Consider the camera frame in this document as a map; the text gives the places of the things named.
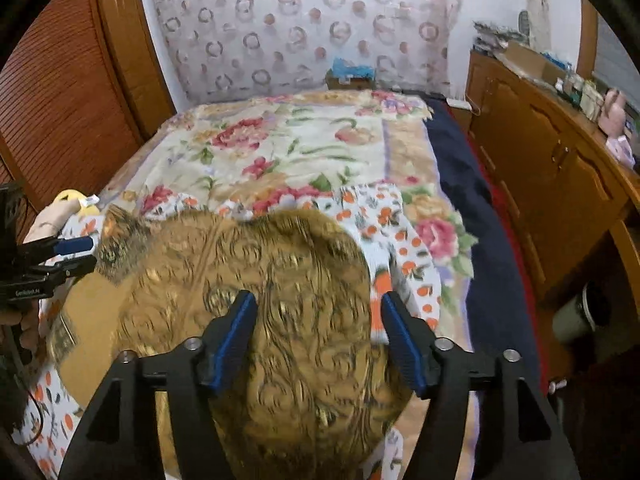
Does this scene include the louvred wooden wardrobe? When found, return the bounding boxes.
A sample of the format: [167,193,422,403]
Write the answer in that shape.
[0,0,178,221]

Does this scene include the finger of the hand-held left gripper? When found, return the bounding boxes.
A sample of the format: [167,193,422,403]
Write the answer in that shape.
[52,236,96,257]
[52,256,97,283]

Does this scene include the wooden window frame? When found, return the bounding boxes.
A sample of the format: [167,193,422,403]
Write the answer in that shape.
[577,0,601,81]

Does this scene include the wooden cabinet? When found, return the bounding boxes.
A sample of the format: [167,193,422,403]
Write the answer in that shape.
[465,50,640,311]

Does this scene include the cardboard box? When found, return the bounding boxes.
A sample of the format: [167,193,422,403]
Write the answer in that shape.
[495,40,563,83]

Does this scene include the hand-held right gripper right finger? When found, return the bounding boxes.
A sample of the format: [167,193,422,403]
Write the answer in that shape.
[380,290,581,480]

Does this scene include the person's left hand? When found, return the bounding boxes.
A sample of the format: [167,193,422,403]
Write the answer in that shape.
[0,305,41,353]

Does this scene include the orange fruit print bedsheet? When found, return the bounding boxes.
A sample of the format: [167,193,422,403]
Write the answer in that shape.
[12,182,443,480]

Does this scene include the navy blue blanket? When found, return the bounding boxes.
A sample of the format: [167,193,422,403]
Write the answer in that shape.
[425,97,543,480]

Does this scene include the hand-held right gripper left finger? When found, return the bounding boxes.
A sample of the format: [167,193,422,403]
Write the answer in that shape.
[57,290,259,480]

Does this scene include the grey window blind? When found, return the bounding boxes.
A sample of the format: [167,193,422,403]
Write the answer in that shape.
[595,25,640,116]

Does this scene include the floral blanket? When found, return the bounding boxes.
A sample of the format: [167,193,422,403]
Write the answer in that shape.
[100,89,476,281]

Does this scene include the pink tissue pack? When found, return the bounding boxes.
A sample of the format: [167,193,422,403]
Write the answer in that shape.
[606,135,636,168]

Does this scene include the yellow plush toy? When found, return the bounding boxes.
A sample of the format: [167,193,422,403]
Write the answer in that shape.
[24,189,103,241]

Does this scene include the ring patterned sheer curtain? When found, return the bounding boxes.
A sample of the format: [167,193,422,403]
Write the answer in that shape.
[142,0,463,106]

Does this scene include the stack of folded clothes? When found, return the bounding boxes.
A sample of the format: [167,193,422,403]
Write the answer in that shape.
[472,21,526,56]

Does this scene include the grey cylindrical cup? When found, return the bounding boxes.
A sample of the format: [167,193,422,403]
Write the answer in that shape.
[552,284,612,345]

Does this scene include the cluster of small bottles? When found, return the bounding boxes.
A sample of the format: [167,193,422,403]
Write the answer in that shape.
[555,72,606,121]

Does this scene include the brown gold patterned garment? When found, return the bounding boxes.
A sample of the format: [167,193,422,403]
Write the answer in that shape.
[47,205,416,480]

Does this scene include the brown box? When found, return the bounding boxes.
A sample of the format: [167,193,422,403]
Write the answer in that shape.
[325,72,375,92]

